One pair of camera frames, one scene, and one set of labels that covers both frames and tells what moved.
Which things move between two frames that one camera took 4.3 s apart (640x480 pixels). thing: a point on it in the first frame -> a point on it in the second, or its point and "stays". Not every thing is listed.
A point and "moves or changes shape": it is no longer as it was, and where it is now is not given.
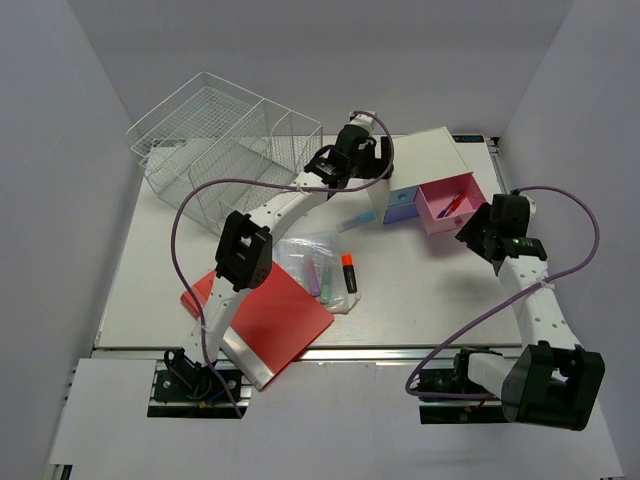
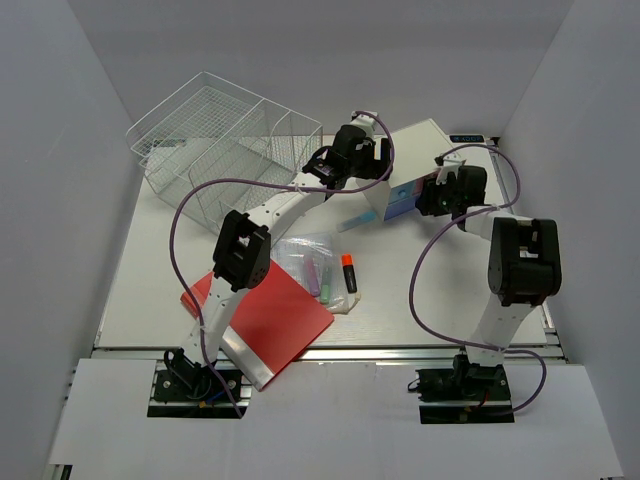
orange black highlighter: x=349 y=272 stays
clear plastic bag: x=314 y=261 stays
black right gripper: x=469 y=233 -> x=427 y=203
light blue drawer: x=402 y=196 moves or changes shape
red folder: x=271 y=328 stays
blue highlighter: x=357 y=220 stays
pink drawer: x=446 y=205 moves or changes shape
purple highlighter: x=314 y=284 stays
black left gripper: x=375 y=165 stays
